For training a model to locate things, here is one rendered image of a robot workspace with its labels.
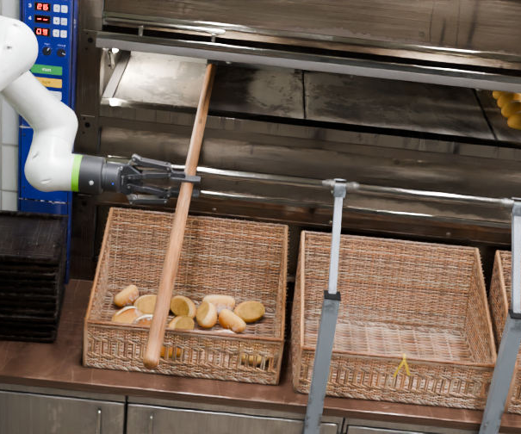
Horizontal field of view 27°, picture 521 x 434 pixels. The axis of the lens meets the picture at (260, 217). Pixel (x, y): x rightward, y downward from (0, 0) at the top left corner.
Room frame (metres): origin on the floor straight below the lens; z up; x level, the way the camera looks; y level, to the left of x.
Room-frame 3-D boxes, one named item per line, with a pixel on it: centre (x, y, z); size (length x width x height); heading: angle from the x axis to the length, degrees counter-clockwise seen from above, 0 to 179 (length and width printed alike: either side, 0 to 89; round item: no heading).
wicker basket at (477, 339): (2.73, -0.41, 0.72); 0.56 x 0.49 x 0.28; 92
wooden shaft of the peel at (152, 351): (2.51, 0.19, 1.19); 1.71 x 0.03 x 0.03; 2
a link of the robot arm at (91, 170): (2.44, 0.42, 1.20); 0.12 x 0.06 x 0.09; 2
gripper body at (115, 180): (2.44, 0.35, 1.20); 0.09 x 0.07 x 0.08; 92
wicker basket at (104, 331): (2.74, 0.18, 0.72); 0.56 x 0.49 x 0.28; 92
